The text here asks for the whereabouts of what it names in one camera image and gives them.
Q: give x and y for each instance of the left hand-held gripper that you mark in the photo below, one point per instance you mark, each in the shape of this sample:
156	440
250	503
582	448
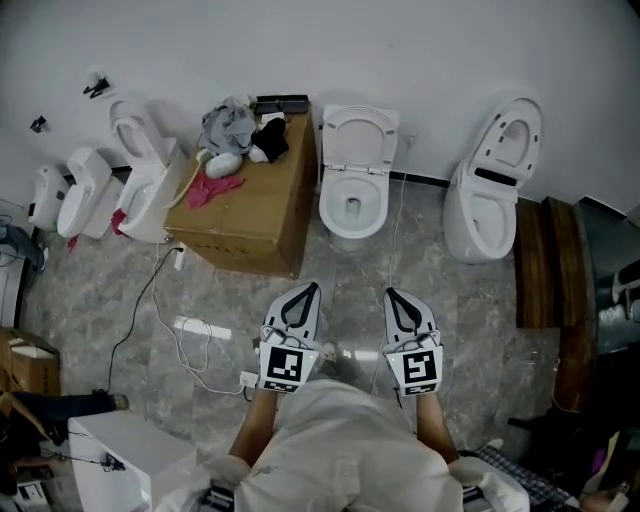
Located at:
287	365

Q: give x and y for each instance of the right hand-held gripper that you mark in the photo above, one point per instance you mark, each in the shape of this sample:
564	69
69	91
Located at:
417	367

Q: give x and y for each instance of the person's left forearm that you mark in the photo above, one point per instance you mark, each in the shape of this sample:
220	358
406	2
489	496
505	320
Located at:
257	430

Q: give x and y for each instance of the person's right forearm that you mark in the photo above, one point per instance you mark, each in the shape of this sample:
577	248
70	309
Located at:
434	425

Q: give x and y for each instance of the white toilet with square tank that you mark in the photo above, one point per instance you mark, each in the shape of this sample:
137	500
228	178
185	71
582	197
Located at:
330	220

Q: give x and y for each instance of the white toilet with oval lid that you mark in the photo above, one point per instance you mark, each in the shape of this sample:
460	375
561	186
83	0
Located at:
480	235

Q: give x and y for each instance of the white toilet with raised lid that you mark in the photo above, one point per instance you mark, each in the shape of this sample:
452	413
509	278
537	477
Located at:
145	200

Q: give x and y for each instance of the white toilet with closed lid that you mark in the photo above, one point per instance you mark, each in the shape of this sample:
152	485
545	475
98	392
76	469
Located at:
85	190

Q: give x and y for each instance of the person's beige shoe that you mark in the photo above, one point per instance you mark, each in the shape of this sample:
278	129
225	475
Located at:
328	351

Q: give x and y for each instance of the white power strip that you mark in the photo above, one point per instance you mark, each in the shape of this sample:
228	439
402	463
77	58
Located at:
248	378

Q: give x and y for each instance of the person's grey trousers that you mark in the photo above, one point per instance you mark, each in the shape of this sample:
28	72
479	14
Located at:
347	372

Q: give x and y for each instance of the large cardboard box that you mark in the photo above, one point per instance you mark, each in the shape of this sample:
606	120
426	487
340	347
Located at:
250	215

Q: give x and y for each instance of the person's white shirt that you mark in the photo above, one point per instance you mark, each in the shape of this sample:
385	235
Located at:
345	450

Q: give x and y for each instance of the brown wooden boards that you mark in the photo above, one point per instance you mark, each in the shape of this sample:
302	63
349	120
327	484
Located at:
545	260

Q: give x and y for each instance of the pink cloth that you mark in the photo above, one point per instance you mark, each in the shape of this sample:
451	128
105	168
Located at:
210	190

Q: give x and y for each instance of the white cloth bundle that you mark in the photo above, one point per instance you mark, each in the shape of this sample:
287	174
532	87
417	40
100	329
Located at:
222	165

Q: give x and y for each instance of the brown wooden plank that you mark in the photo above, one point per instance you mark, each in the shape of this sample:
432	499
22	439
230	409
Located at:
575	360

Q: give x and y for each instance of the black garment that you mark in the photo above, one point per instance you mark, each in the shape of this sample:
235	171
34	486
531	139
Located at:
272	140

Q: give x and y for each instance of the checkered cloth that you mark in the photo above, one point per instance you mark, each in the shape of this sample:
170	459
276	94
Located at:
520	475

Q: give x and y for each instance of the small pink rag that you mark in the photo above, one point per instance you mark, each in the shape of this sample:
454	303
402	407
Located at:
119	222
72	242

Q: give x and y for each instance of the small white carton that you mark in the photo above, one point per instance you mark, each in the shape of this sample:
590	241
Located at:
270	118

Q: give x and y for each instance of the grey clothing pile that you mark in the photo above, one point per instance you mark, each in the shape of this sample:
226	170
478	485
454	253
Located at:
227	127

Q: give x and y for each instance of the white cabinet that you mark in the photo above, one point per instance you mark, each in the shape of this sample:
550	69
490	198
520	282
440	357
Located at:
130	450

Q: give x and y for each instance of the black metal tray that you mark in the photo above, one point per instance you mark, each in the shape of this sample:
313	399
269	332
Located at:
282	105

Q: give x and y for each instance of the black cluttered rack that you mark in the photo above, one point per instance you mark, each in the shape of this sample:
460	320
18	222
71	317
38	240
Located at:
600	450

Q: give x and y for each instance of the small cardboard box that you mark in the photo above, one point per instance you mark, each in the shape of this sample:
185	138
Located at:
35	370

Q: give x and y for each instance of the black wall bracket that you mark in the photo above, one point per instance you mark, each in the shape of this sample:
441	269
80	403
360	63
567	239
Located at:
39	124
97	86

